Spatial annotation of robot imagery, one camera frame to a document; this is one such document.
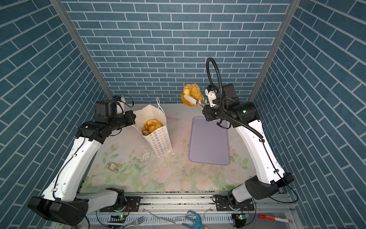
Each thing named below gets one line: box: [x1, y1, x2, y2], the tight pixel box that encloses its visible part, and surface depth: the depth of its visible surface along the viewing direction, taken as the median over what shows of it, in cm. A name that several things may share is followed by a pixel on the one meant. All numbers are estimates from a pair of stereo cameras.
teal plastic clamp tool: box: [181, 210, 206, 229], surface depth 69 cm
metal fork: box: [125, 216, 145, 229], surface depth 71 cm
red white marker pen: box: [258, 214, 294, 224], surface depth 71 cm
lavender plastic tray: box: [188, 116, 230, 166], surface depth 99 cm
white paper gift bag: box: [131, 96, 173, 158], surface depth 83 cm
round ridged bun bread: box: [148, 122, 163, 134], surface depth 87 cm
